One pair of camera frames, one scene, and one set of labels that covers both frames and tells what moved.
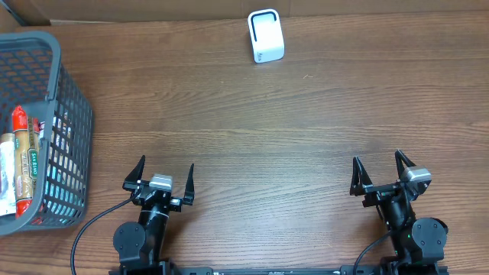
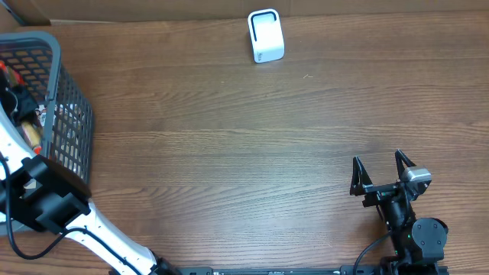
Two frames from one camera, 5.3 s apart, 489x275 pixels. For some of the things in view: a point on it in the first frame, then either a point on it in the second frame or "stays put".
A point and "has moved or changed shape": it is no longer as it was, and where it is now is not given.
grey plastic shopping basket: x=33 y=74 stays put
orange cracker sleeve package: x=26 y=131 has moved or changed shape
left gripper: x=176 y=205 to x=30 y=104
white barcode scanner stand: x=266 y=35 stays put
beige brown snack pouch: x=58 y=137 has moved or changed shape
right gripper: x=362 y=184 stays put
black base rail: x=279 y=270 stays put
